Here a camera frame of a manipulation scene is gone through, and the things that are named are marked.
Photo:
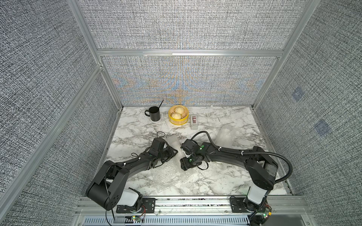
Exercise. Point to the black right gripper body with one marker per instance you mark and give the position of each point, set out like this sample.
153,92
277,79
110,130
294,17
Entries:
188,162

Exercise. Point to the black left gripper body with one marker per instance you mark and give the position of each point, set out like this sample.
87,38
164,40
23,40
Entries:
166,155

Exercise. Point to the white ribbed slim vase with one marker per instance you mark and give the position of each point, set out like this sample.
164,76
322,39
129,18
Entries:
176,144

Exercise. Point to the white ribbed wide vase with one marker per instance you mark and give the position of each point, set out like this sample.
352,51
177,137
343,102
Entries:
225,136

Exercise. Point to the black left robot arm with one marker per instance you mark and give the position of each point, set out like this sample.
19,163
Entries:
107,188

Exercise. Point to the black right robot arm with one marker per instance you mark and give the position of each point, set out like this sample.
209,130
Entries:
261,167

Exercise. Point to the front bun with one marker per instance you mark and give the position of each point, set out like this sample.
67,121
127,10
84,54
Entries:
176,116

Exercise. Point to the bun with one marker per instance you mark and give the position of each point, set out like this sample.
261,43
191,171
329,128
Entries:
176,116
179,110

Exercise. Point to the black cup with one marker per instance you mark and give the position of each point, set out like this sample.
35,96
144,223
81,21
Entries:
153,113

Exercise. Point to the yellow steamer basket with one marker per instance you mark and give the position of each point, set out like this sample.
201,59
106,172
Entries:
183,120

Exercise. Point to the small clear box red contents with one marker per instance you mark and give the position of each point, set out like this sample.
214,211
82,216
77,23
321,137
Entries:
194,122

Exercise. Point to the back bun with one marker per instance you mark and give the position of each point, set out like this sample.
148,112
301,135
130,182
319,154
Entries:
179,110

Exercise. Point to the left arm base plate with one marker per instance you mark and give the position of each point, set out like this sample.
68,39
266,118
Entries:
146,205

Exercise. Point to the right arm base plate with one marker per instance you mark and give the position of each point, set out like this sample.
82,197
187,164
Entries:
237,205

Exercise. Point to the aluminium front rail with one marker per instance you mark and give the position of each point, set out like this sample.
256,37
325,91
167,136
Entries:
198,211

